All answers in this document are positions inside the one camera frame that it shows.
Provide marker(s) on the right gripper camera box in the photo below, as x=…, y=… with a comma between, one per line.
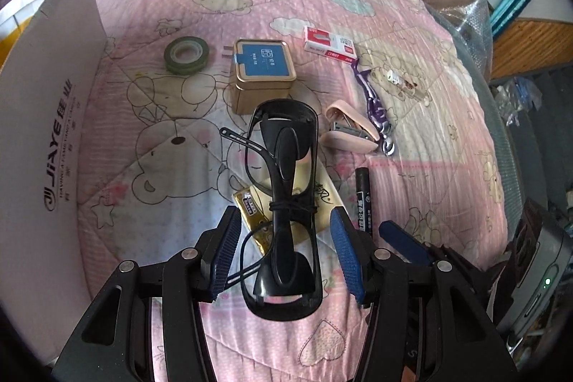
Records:
x=539, y=255

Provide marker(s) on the teal metal bars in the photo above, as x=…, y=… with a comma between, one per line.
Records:
x=504, y=14

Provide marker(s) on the yellow tissue pack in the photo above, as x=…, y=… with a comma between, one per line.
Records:
x=255, y=207

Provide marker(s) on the white cardboard box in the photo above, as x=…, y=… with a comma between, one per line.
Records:
x=50, y=52

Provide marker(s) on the clear printed lighter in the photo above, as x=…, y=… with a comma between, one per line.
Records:
x=406, y=87

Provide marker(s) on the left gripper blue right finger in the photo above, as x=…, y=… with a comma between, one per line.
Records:
x=353, y=255

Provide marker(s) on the black marker pen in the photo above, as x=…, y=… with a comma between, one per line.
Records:
x=363, y=201

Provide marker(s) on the black safety glasses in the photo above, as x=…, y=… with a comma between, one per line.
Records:
x=285, y=284

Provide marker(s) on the green tape roll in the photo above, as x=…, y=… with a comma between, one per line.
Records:
x=186, y=55

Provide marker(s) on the bubble wrap roll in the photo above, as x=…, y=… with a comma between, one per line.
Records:
x=469, y=23

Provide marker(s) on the purple silver action figure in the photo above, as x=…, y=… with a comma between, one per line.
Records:
x=375, y=110

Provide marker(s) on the pink stapler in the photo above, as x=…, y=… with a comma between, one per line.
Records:
x=349, y=130

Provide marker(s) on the gold tin blue lid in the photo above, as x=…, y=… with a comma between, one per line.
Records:
x=262, y=70

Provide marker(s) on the red white staples box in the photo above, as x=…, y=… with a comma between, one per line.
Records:
x=324, y=43

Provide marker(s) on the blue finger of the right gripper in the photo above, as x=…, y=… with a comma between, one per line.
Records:
x=407, y=246

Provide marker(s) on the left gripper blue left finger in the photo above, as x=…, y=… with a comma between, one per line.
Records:
x=221, y=250

